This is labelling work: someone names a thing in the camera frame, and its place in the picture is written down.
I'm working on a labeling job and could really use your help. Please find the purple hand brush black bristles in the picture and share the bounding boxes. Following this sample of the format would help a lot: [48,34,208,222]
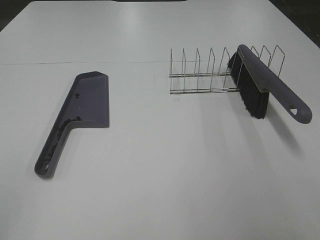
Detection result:
[227,44,313,124]

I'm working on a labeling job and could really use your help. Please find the pile of coffee beans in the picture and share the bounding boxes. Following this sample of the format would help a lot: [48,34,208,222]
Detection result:
[36,93,82,175]

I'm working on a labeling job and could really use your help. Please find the chrome wire dish rack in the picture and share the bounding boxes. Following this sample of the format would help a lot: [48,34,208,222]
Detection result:
[168,44,286,95]

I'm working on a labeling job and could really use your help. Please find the purple plastic dustpan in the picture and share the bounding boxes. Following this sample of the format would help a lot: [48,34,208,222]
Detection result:
[34,71,110,179]

